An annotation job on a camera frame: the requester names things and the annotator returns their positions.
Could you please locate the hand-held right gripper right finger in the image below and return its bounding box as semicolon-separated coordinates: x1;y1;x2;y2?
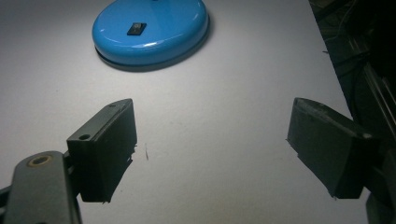
286;97;381;200

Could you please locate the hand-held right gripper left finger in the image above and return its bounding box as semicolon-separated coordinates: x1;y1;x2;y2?
65;98;138;203

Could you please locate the metal stand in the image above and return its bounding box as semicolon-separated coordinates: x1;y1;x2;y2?
348;36;396;141

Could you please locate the blue desk lamp base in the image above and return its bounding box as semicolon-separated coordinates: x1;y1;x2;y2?
92;0;210;68

